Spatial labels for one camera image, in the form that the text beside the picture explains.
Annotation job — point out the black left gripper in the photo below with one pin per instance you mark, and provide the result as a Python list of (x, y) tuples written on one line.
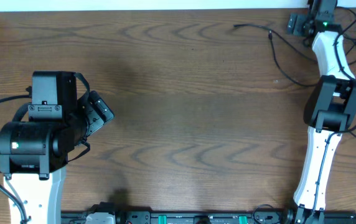
[(98, 109)]

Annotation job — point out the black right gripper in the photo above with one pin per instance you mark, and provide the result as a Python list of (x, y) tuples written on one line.
[(297, 23)]

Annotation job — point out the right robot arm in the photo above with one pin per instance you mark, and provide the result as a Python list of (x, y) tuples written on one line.
[(329, 111)]

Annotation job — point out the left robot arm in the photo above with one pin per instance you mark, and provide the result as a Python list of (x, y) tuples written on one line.
[(34, 146)]

